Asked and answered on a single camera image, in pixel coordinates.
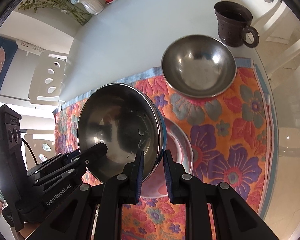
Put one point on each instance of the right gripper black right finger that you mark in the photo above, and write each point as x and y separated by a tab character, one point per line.
215	211

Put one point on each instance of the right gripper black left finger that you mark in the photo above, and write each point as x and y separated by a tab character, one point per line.
95	212

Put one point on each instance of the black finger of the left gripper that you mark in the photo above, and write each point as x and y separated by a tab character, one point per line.
52	164
88	159

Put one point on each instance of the pink bow bowl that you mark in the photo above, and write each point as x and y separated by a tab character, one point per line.
178	153

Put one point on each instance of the blue steel bowl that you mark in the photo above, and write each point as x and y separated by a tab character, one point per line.
126	121

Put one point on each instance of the red steel bowl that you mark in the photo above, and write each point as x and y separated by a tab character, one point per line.
198	66

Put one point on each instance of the floral orange quilted mat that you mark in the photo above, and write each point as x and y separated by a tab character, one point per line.
230	136

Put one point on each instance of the white ribbed vase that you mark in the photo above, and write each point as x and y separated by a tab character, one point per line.
93	7

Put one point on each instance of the green flower stems vase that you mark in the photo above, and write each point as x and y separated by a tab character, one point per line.
80	15

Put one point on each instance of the dark brown ceramic mug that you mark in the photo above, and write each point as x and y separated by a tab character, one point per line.
234	25

